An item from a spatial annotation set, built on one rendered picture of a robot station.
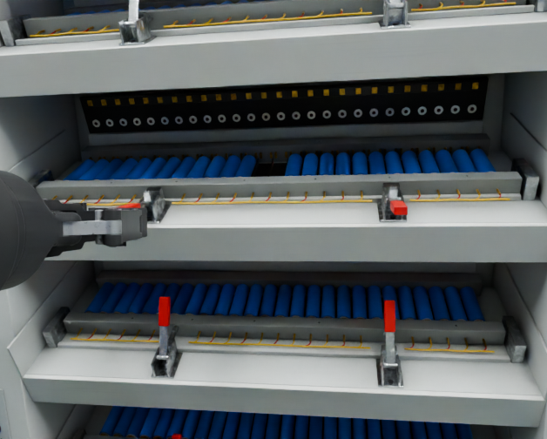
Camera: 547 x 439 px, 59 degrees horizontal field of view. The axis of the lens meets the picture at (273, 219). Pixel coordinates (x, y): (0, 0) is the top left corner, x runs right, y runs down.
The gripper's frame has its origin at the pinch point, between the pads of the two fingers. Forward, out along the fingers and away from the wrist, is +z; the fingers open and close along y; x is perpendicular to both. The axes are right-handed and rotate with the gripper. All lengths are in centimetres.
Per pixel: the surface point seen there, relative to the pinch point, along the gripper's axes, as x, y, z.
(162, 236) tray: -1.6, 1.7, 6.8
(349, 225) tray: -0.5, 22.2, 6.4
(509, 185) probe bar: 3.5, 39.2, 10.2
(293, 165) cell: 6.6, 15.6, 14.8
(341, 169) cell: 5.9, 21.3, 13.6
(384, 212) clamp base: 0.8, 25.7, 6.2
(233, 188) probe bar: 3.7, 9.1, 10.2
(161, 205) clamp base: 1.9, 1.0, 8.5
